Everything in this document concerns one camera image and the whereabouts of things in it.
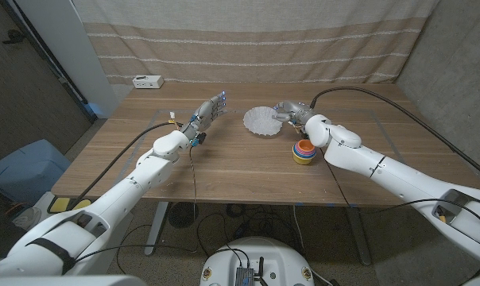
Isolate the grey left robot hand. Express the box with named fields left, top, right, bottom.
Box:
left=180, top=91, right=228, bottom=147

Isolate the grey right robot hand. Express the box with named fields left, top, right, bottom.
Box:
left=272, top=99, right=319, bottom=130

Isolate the white paper coffee filter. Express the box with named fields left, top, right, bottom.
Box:
left=242, top=106, right=284, bottom=137

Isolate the orange plastic cup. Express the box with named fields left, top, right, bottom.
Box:
left=296, top=138, right=316, bottom=157

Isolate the pink plastic cup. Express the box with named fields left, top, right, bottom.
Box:
left=293, top=143, right=317, bottom=157

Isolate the blue plastic cup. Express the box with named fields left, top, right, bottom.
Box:
left=292, top=145, right=317, bottom=160

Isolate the yellow plastic cup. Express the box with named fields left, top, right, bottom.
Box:
left=292, top=146, right=317, bottom=166

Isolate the white power strip box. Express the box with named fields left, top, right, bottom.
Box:
left=132, top=75, right=165, bottom=90

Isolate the round black floor grille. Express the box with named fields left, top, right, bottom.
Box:
left=168, top=201, right=199, bottom=230

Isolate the white table leg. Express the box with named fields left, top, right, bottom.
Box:
left=144, top=201, right=169, bottom=256

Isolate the grey table leg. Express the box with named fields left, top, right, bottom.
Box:
left=345, top=207, right=373, bottom=266

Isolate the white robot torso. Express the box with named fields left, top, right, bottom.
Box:
left=199, top=236, right=315, bottom=286

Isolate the grey finned electronics box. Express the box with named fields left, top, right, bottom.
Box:
left=234, top=266, right=256, bottom=286

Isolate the blue storage bin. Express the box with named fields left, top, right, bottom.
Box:
left=0, top=138, right=72, bottom=206

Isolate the white rounded floor item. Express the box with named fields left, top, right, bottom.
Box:
left=11, top=206, right=42, bottom=232

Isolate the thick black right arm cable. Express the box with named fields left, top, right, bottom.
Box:
left=309, top=86, right=480, bottom=184

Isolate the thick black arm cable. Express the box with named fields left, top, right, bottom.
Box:
left=67, top=112, right=184, bottom=210
left=309, top=86, right=480, bottom=184

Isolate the thin black left wrist cable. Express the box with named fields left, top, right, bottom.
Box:
left=188, top=145, right=198, bottom=222

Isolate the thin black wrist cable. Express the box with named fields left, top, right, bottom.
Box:
left=319, top=147, right=351, bottom=207
left=188, top=145, right=198, bottom=222

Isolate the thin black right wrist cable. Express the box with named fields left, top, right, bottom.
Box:
left=319, top=147, right=351, bottom=207

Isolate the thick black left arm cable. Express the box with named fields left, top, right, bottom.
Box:
left=67, top=112, right=184, bottom=210

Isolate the white wall pillar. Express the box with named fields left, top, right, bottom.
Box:
left=15, top=0, right=120, bottom=119

